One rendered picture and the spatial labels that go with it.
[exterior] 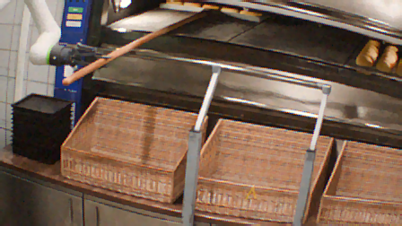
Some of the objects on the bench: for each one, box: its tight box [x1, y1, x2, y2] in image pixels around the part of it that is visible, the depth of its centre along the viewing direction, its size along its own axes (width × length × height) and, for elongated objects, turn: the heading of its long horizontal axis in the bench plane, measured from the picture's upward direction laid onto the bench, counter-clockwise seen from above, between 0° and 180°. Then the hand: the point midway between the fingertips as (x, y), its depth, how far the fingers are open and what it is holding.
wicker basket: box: [195, 119, 334, 224], centre depth 447 cm, size 49×56×28 cm
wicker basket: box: [61, 97, 209, 204], centre depth 463 cm, size 49×56×28 cm
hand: (102, 61), depth 412 cm, fingers closed on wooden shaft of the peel, 3 cm apart
